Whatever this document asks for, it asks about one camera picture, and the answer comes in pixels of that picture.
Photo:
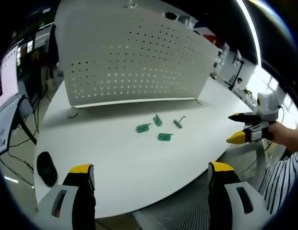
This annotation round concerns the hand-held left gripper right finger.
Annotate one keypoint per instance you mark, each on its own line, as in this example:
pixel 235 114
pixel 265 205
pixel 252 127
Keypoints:
pixel 223 187

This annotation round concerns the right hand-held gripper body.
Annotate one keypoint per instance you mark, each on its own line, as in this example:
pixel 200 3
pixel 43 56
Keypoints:
pixel 267 106

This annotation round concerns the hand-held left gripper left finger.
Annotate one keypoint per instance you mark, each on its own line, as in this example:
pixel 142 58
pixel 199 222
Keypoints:
pixel 74 182

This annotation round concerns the green hook assembly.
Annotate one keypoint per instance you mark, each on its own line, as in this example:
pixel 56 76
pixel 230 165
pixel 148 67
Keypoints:
pixel 142 128
pixel 158 120
pixel 163 137

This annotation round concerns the white perforated mounting plate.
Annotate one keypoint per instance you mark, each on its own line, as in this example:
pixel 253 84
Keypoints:
pixel 136 62

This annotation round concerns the person's right hand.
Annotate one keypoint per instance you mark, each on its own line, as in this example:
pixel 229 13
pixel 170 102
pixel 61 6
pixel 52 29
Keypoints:
pixel 279 131

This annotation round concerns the white table leg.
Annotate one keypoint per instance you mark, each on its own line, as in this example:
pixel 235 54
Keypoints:
pixel 252 158

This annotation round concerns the black computer mouse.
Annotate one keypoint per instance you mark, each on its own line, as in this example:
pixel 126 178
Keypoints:
pixel 46 169

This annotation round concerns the person's arm striped sleeve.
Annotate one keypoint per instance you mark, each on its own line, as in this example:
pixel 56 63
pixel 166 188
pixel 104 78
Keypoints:
pixel 285 177

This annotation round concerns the ceiling light strip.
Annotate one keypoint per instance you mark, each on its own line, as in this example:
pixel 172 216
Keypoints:
pixel 253 36

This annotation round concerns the red and blue banner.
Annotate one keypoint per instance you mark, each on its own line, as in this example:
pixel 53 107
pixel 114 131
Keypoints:
pixel 206 31

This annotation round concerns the computer monitor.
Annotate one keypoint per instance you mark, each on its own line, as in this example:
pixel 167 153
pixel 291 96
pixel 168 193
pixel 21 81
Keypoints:
pixel 6 95

